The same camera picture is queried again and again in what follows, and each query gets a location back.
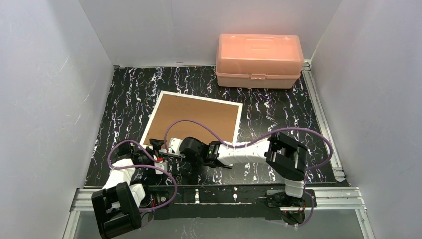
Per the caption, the white picture frame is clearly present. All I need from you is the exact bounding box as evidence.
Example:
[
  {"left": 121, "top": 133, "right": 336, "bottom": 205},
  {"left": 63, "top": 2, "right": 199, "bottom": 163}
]
[{"left": 139, "top": 91, "right": 244, "bottom": 152}]

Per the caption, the brown backing board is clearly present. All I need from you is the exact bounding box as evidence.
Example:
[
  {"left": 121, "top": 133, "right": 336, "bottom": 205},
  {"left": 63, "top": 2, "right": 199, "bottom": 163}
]
[{"left": 140, "top": 91, "right": 243, "bottom": 145}]

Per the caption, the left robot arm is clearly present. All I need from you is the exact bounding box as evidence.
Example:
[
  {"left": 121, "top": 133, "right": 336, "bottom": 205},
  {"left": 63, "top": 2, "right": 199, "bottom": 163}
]
[{"left": 91, "top": 139, "right": 175, "bottom": 239}]

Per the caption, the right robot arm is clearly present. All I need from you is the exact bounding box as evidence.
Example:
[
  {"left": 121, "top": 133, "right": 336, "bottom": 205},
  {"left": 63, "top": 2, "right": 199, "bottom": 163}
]
[{"left": 159, "top": 133, "right": 307, "bottom": 198}]

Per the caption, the pink plastic storage box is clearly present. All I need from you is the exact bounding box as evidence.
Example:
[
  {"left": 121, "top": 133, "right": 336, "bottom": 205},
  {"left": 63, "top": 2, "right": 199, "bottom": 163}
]
[{"left": 215, "top": 34, "right": 304, "bottom": 89}]

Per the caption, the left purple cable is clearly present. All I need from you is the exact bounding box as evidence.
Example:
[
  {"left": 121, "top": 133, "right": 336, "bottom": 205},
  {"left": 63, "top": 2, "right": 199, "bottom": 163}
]
[{"left": 107, "top": 139, "right": 179, "bottom": 228}]

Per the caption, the purple cable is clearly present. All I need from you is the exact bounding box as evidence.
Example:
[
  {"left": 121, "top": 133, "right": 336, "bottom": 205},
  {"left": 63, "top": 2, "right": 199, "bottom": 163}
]
[
  {"left": 107, "top": 139, "right": 179, "bottom": 228},
  {"left": 164, "top": 119, "right": 334, "bottom": 228}
]

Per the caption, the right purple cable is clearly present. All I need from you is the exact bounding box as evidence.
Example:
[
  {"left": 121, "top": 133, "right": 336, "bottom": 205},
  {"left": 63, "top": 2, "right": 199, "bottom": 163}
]
[{"left": 164, "top": 119, "right": 334, "bottom": 228}]

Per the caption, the aluminium rail base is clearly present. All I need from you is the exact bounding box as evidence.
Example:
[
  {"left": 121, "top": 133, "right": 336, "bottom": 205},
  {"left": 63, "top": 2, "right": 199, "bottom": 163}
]
[{"left": 70, "top": 186, "right": 367, "bottom": 221}]

